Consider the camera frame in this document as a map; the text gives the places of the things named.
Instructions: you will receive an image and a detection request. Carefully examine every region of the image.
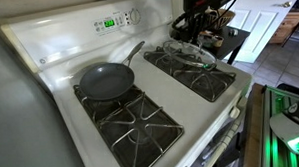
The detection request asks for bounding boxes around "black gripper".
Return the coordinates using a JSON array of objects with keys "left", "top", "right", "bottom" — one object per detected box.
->
[{"left": 182, "top": 0, "right": 212, "bottom": 48}]

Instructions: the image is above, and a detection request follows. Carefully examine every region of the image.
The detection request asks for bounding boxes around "glass lid with metal handle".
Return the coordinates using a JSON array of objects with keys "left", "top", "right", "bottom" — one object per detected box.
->
[{"left": 162, "top": 38, "right": 218, "bottom": 72}]

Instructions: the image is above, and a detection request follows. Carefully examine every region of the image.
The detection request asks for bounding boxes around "grey frying pan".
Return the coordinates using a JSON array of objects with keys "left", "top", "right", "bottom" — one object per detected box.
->
[{"left": 77, "top": 40, "right": 148, "bottom": 103}]

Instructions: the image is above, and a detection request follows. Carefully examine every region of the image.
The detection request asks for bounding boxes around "brown clutter pile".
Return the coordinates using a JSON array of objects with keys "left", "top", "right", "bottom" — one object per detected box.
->
[{"left": 198, "top": 30, "right": 225, "bottom": 49}]

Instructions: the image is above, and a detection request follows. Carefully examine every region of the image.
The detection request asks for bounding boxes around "patterned brown bowl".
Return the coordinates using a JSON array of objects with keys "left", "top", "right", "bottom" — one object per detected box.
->
[{"left": 204, "top": 7, "right": 237, "bottom": 33}]

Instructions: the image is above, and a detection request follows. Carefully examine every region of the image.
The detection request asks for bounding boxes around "black side table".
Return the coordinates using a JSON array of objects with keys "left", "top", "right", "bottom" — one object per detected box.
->
[{"left": 201, "top": 24, "right": 253, "bottom": 67}]

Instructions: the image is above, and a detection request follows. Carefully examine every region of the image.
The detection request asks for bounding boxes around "black burner grate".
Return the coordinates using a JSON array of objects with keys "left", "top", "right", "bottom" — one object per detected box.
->
[
  {"left": 73, "top": 80, "right": 186, "bottom": 167},
  {"left": 142, "top": 39, "right": 238, "bottom": 106}
]

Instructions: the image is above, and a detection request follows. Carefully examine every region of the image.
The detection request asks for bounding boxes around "white panel door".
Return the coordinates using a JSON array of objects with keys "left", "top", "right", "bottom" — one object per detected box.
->
[{"left": 220, "top": 0, "right": 299, "bottom": 66}]

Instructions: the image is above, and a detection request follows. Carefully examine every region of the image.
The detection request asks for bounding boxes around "white gas stove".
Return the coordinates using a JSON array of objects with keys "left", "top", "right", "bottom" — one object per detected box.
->
[{"left": 0, "top": 0, "right": 256, "bottom": 167}]

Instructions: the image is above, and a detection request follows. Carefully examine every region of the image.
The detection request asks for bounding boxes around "wooden cabinet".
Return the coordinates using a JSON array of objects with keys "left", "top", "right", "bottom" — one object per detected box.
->
[{"left": 267, "top": 7, "right": 299, "bottom": 45}]

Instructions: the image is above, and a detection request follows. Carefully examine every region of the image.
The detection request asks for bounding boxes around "metal door knob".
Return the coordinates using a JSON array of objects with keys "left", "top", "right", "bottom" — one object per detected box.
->
[{"left": 275, "top": 0, "right": 293, "bottom": 9}]

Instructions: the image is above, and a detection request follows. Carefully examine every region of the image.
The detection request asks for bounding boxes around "wooden board edge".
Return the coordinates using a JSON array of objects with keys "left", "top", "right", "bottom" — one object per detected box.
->
[{"left": 239, "top": 82, "right": 270, "bottom": 167}]

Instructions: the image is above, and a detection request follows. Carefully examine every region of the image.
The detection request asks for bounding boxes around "white oven door handle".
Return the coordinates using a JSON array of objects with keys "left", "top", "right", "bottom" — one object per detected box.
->
[{"left": 181, "top": 96, "right": 251, "bottom": 167}]

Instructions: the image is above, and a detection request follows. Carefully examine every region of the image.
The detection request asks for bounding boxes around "metal cart frame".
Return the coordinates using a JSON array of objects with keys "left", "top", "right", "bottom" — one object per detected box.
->
[{"left": 259, "top": 83, "right": 299, "bottom": 167}]

